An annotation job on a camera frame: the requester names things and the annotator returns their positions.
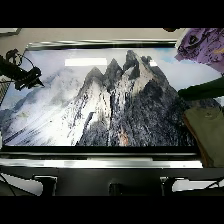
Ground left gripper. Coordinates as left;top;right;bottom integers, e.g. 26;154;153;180
14;66;45;92

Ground dark green garment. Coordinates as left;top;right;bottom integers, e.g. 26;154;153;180
177;75;224;102

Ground purple printed garment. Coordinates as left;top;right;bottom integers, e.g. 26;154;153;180
174;28;224;74

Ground olive T-shirt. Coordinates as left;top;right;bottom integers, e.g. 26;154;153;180
182;105;224;169

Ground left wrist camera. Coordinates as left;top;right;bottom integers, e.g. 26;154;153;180
5;48;22;66

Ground silver frame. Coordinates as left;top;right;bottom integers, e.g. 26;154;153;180
0;151;214;197

